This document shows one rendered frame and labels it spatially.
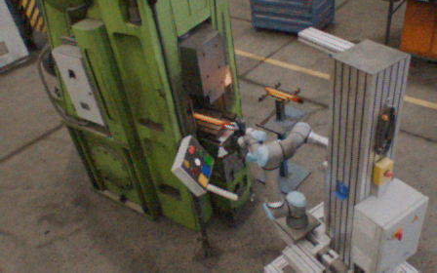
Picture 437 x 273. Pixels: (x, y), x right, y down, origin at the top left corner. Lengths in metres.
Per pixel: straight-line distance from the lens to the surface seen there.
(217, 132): 3.34
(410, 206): 2.45
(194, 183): 2.84
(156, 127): 3.28
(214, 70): 3.10
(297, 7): 6.74
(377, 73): 1.94
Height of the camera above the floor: 3.00
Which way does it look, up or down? 36 degrees down
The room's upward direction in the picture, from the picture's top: 10 degrees counter-clockwise
